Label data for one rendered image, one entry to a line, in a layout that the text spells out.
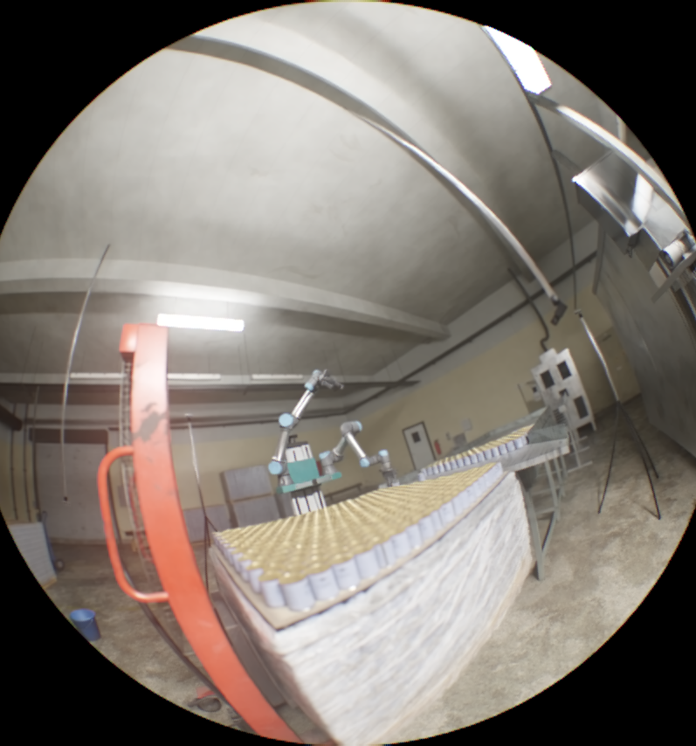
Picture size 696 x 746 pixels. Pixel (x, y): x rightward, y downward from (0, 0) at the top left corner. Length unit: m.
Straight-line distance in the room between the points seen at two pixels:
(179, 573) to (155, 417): 0.50
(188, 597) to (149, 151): 3.79
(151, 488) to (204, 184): 3.40
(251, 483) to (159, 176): 7.79
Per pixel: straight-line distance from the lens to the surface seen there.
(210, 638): 1.01
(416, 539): 0.85
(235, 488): 8.16
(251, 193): 3.75
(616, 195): 1.97
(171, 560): 0.90
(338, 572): 0.68
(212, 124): 3.45
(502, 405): 8.32
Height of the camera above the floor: 1.43
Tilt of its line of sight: 20 degrees up
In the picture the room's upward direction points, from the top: 17 degrees counter-clockwise
